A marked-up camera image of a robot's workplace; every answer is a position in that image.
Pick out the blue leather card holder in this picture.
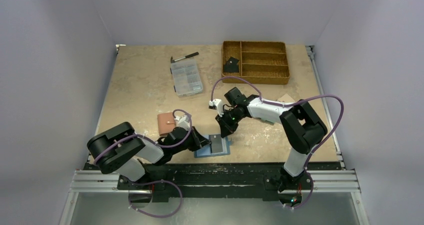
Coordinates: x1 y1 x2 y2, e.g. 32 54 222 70
194 137 231 159

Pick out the black VIP credit card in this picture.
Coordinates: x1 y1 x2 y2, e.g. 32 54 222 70
222 56 240 73

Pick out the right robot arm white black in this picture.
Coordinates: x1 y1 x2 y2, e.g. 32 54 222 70
208 87 328 192

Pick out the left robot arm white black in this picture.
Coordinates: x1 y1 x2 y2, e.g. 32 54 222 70
86 121 212 182

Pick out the pink leather card holder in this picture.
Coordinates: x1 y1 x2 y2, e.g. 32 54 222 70
157 112 176 137

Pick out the beige card holder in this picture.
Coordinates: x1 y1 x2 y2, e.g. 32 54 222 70
277 93 295 103

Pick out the wicker cutlery tray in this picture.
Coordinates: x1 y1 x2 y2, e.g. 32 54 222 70
221 41 290 85

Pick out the clear plastic screw organizer box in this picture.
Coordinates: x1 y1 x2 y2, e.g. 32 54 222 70
170 58 203 97

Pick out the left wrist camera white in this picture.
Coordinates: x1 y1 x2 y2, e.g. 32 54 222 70
174 115 192 131

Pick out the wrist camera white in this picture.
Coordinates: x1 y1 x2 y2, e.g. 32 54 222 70
174 115 192 131
208 99 224 115

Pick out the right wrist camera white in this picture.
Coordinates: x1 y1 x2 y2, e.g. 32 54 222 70
208 99 224 115

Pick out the black metal base rail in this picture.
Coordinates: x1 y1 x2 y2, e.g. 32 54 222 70
82 162 342 205

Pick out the claw hammer black handle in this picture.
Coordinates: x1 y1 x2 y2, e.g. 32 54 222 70
170 52 199 64

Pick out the aluminium frame rail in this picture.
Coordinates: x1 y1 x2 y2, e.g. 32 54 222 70
70 170 361 194

